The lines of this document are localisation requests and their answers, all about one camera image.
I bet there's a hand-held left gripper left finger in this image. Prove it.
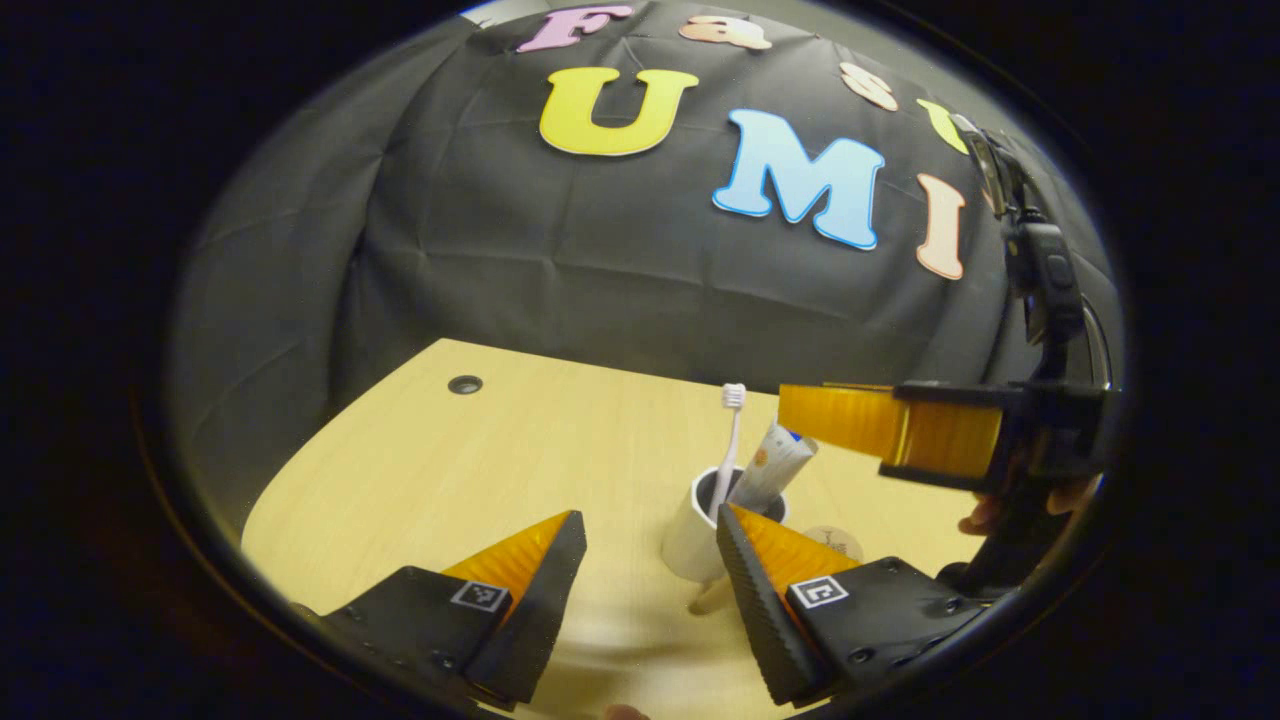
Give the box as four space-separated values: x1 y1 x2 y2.
320 510 588 711

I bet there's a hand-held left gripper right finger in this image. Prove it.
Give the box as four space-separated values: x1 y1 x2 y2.
716 503 986 708

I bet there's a white toothpaste tube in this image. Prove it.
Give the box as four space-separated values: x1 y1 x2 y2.
728 422 819 516

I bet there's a round cork coaster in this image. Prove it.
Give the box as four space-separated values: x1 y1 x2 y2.
800 526 865 563

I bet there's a white cup with beige handle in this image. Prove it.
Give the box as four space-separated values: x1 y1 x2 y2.
660 465 791 616

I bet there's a white toothbrush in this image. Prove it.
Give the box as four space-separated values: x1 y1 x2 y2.
708 383 748 521

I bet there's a light wooden desktop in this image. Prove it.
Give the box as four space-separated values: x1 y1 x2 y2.
240 338 986 720

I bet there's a black backdrop cloth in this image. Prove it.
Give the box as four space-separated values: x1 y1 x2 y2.
165 0 1126 541

